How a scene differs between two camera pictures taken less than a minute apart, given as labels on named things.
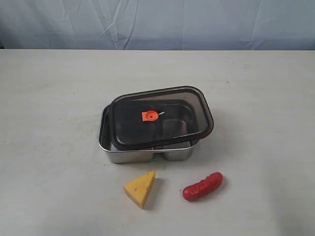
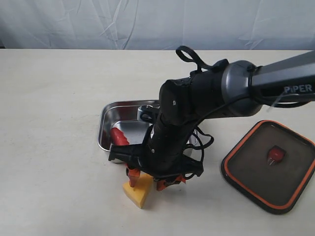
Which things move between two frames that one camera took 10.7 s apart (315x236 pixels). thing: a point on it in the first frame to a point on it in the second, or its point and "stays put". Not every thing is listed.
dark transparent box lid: [159, 118] to [271, 165]
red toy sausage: [207, 185] to [117, 137]
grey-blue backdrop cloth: [158, 24] stays put
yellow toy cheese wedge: [139, 190] stays put
